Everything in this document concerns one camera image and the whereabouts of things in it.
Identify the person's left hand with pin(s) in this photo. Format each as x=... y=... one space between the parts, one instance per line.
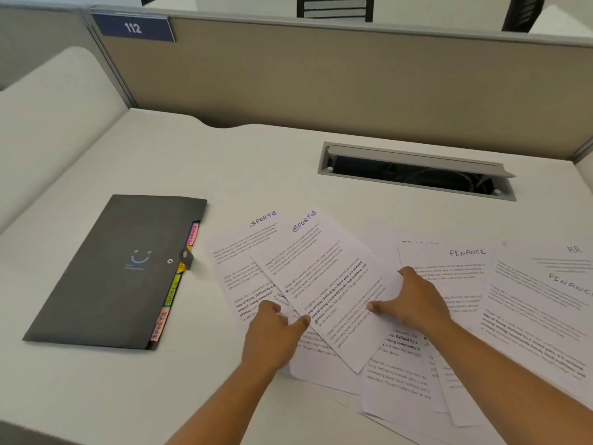
x=268 y=338

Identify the person's right thumb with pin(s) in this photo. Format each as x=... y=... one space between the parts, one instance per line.
x=381 y=308

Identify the black office chair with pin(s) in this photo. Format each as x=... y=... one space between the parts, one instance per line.
x=523 y=11
x=334 y=6

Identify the person's right hand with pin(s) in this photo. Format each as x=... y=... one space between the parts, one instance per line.
x=419 y=303

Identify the person's left forearm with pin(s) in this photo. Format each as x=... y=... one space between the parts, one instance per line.
x=222 y=407

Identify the person's right forearm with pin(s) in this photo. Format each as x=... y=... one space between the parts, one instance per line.
x=500 y=389

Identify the printed sheet with purple heading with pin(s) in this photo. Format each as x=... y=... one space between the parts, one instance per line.
x=331 y=268

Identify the pink index tab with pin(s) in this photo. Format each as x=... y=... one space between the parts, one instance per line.
x=192 y=234

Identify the beige desk partition panel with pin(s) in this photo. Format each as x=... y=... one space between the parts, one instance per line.
x=347 y=83

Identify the orange index tab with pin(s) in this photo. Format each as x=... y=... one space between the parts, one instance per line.
x=159 y=325

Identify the blue desk number sign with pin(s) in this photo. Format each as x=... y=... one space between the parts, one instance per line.
x=133 y=27

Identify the gray side partition panel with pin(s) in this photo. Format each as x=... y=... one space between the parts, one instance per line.
x=41 y=36

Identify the pile of printed paper pages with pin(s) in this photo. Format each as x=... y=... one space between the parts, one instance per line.
x=523 y=310

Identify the dark gray document folder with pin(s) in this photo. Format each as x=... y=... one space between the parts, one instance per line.
x=106 y=273

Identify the green index tab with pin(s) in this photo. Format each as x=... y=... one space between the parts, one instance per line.
x=171 y=291

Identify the person's left thumb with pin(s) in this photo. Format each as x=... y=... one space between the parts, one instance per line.
x=300 y=325

